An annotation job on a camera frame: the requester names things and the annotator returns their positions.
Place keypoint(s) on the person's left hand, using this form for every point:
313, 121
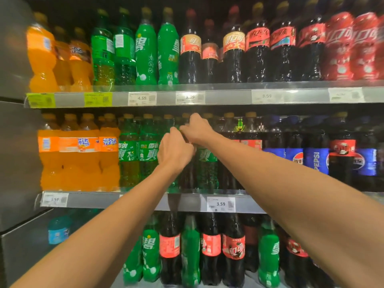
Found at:
175, 152

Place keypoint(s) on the person's right hand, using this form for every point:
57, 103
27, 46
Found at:
201, 131

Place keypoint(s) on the large cola bottle red label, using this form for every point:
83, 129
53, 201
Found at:
224, 182
188, 176
342, 146
251, 131

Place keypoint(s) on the row of large green bottles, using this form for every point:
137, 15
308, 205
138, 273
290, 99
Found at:
148, 164

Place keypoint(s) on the large green soda bottle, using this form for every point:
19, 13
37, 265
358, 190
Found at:
129, 170
207, 173

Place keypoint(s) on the row of cola bottles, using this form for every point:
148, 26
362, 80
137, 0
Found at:
295, 266
258, 62

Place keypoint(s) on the clear green soda bottle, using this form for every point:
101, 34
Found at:
124, 56
102, 56

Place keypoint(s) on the row of large orange bottles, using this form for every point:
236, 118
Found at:
69, 170

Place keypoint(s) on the row of teal bottles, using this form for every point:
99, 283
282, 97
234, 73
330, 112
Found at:
58, 232

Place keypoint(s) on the person's left forearm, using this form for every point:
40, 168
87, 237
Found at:
99, 236

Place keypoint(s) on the person's right forearm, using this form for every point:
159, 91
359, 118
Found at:
315, 212

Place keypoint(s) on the white price tag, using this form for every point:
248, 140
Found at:
267, 96
190, 97
142, 98
346, 95
221, 204
54, 200

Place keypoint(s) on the yellow price tag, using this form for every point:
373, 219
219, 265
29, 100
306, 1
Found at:
41, 100
98, 99

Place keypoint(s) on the steel cabinet side panel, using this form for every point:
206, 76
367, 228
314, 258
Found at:
18, 146

